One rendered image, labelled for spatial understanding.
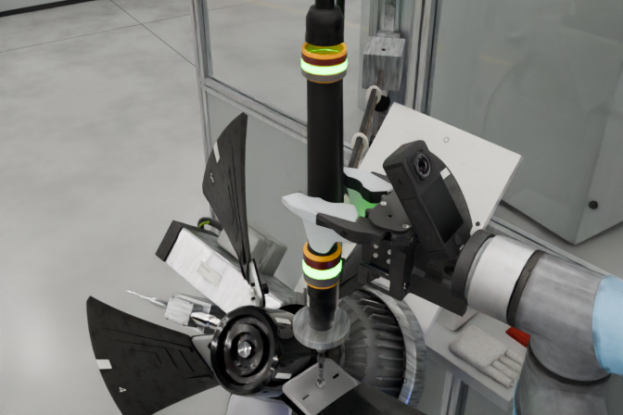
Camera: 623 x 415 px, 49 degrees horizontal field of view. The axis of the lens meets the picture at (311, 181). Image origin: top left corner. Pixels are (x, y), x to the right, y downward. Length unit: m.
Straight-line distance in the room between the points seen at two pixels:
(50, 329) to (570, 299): 2.44
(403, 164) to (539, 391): 0.24
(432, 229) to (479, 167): 0.49
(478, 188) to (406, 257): 0.47
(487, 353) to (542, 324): 0.81
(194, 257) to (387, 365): 0.41
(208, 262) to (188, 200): 2.20
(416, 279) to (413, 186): 0.11
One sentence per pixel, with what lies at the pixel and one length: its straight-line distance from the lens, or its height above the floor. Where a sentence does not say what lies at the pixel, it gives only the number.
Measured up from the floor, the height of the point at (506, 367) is 0.88.
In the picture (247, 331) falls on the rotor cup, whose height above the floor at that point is 1.24.
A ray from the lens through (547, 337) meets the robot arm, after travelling 0.64.
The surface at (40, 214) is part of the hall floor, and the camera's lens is 3.52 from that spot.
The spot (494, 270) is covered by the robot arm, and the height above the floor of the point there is 1.51.
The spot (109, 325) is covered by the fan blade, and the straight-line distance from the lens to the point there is 1.16.
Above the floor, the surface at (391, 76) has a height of 1.38.
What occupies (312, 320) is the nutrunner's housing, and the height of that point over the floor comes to 1.32.
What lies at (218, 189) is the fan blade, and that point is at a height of 1.29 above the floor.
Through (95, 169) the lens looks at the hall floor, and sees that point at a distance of 3.79.
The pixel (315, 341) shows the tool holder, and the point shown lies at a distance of 0.83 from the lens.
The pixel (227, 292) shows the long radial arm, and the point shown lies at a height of 1.11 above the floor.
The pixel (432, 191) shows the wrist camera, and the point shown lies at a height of 1.55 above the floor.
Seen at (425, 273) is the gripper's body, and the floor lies 1.46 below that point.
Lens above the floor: 1.90
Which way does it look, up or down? 33 degrees down
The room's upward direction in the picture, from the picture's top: straight up
